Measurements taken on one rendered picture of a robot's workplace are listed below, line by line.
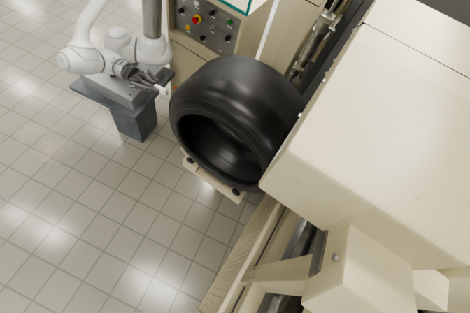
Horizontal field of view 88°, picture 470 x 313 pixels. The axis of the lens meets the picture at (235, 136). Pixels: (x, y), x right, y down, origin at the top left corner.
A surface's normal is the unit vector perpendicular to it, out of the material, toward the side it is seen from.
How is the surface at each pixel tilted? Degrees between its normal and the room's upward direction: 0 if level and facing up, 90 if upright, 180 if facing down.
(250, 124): 45
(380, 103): 0
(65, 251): 0
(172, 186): 0
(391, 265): 18
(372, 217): 90
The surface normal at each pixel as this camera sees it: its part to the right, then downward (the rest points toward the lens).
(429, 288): 0.18, -0.51
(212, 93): -0.41, -0.03
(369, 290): 0.34, -0.69
